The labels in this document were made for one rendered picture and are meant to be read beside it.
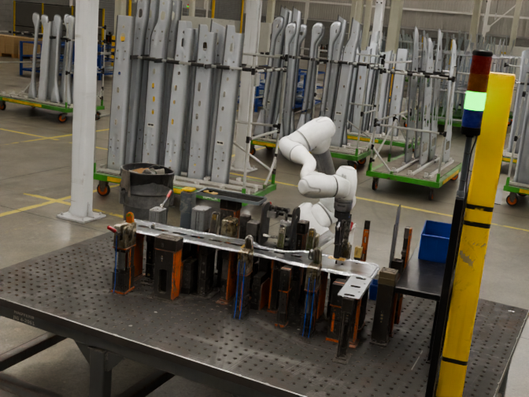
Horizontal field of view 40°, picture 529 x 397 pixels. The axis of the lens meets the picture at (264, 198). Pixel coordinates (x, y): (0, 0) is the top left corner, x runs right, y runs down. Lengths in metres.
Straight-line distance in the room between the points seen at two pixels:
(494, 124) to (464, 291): 0.65
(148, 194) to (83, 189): 1.17
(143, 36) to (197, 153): 1.46
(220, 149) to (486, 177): 5.51
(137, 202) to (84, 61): 1.56
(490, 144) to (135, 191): 4.22
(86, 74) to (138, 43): 1.36
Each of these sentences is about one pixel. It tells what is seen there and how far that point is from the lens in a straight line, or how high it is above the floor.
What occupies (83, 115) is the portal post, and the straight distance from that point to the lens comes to 7.35.
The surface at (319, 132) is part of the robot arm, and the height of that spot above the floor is 1.56.
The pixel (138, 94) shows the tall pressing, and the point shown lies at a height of 1.16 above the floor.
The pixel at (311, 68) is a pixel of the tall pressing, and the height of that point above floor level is 1.44.
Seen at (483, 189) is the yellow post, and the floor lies 1.57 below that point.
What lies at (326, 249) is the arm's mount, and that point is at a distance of 4.19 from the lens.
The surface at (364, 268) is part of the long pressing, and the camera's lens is 3.53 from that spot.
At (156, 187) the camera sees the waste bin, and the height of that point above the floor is 0.60.
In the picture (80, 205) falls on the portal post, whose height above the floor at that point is 0.15.
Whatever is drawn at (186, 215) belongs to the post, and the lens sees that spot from 4.12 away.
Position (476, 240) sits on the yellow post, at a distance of 2.87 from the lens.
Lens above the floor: 2.11
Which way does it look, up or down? 14 degrees down
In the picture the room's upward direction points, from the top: 5 degrees clockwise
